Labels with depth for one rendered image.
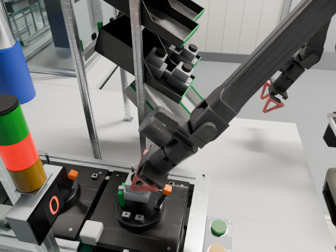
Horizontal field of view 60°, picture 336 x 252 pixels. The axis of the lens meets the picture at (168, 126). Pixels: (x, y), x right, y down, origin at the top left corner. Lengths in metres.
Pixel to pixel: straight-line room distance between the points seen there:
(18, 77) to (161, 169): 1.01
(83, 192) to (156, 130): 0.38
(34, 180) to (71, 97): 1.05
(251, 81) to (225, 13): 3.13
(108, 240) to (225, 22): 3.24
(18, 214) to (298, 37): 0.56
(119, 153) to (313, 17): 0.81
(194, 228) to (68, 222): 0.33
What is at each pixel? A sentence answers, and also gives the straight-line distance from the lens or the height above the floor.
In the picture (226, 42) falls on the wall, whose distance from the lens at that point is 3.81.
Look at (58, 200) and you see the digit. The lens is 0.59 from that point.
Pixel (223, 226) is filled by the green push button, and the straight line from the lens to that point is 0.80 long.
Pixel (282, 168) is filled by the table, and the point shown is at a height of 0.86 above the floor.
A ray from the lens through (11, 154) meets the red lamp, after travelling 0.48.
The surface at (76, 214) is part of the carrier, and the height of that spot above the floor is 0.97.
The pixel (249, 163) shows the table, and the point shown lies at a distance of 1.14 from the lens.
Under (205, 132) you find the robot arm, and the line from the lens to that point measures 0.57.
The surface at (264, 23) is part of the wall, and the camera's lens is 3.77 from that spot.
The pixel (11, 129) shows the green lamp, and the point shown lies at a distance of 0.45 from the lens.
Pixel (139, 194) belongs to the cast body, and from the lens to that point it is 0.75.
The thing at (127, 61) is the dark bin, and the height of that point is 1.29.
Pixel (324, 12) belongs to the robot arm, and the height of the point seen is 1.48.
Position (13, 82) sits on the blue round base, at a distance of 1.51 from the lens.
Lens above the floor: 1.63
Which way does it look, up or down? 38 degrees down
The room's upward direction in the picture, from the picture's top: straight up
